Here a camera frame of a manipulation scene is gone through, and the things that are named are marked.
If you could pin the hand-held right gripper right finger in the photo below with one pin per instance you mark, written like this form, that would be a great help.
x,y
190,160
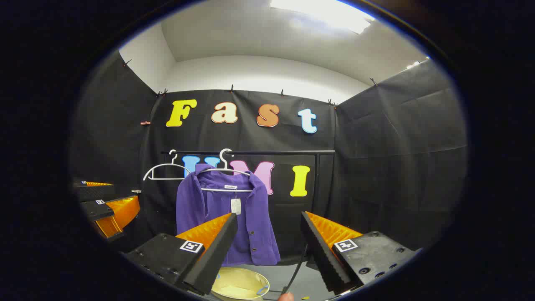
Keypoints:
x,y
322,255

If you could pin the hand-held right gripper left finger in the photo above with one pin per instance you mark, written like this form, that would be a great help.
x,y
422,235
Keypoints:
x,y
214,258

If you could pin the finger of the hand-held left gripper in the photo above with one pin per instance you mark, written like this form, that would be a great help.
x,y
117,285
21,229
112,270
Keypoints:
x,y
97,211
94,192

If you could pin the yellow round laundry hamper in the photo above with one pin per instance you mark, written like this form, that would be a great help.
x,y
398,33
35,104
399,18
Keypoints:
x,y
238,284

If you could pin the white plastic hanger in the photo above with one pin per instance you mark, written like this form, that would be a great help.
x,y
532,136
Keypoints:
x,y
217,190
167,179

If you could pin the black clothes rack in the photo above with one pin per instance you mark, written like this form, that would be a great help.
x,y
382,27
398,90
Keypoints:
x,y
271,152

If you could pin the small ceiling light panel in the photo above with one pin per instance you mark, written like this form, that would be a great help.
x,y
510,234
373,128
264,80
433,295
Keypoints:
x,y
413,65

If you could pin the long ceiling light panel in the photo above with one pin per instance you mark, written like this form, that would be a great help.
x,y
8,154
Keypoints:
x,y
326,12

